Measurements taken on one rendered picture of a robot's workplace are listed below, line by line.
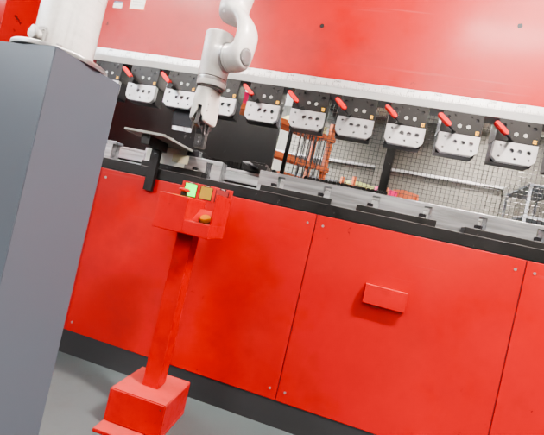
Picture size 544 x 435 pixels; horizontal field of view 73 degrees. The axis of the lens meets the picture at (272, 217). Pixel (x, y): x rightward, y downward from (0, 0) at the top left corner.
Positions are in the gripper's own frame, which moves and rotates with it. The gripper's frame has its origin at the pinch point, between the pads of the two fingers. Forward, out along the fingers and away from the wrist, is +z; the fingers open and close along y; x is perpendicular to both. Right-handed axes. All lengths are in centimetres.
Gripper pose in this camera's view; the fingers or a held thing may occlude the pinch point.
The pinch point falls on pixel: (199, 141)
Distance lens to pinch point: 113.9
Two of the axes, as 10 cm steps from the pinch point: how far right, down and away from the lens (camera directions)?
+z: -2.1, 9.8, 0.8
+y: -2.0, 0.3, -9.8
